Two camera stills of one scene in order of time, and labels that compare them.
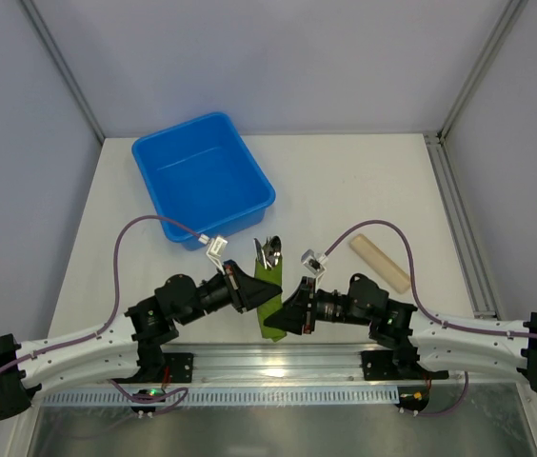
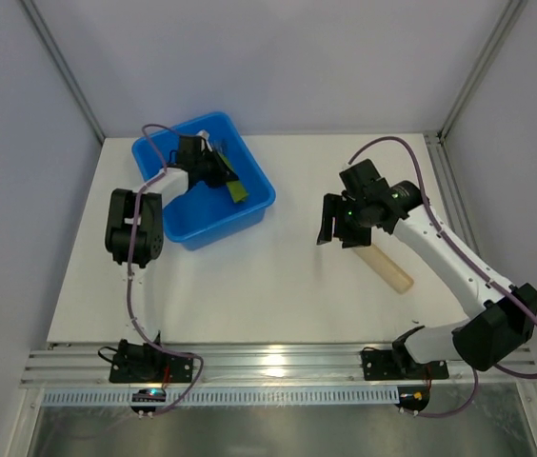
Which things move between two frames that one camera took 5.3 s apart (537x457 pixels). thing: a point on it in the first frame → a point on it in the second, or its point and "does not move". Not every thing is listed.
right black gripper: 305,305 → 340,219
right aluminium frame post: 514,9 does not move
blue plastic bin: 205,178 does not move
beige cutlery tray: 380,263 does not move
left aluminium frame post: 53,49 does not move
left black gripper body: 238,288 → 216,168
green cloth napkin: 273,273 → 236,188
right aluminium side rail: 470,254 does not move
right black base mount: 400,364 does not move
